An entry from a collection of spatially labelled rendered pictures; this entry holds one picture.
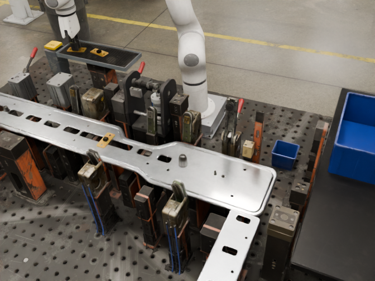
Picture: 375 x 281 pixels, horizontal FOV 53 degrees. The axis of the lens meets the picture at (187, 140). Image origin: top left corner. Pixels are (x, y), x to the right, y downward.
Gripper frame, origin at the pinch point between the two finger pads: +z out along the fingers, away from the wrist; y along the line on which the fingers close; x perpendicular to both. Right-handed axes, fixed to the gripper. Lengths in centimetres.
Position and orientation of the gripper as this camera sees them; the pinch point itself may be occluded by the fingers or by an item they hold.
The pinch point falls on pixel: (75, 44)
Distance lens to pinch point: 183.7
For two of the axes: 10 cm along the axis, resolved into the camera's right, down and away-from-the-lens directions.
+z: 0.5, 7.3, 6.8
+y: -1.6, 6.7, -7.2
